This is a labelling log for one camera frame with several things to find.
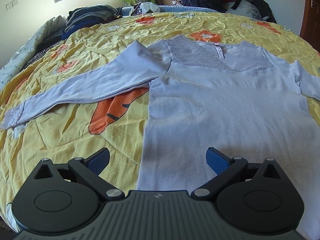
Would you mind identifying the light lavender long-sleeve shirt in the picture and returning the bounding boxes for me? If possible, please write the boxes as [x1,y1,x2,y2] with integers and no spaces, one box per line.
[1,35,319,193]

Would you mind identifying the stack of folded dark clothes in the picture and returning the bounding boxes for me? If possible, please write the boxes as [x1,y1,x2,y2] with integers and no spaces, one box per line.
[61,4,121,40]

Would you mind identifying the yellow carrot-print bed quilt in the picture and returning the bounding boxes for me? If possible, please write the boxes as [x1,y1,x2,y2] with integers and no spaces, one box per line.
[1,12,319,239]

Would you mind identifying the grey floral duvet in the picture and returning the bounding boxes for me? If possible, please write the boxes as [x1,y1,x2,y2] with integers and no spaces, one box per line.
[1,15,67,90]

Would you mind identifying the brown wooden door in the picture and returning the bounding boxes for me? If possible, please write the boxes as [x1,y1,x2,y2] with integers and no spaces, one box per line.
[300,0,319,51]

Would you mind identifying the white crumpled garment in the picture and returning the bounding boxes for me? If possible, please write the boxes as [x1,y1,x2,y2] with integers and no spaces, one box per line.
[136,2,160,14]

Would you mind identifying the black bag by wall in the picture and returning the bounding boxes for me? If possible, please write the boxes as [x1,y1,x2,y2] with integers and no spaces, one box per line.
[251,0,276,23]

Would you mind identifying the white wall switch plate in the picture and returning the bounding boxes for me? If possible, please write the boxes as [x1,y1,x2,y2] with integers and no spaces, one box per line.
[5,0,19,11]

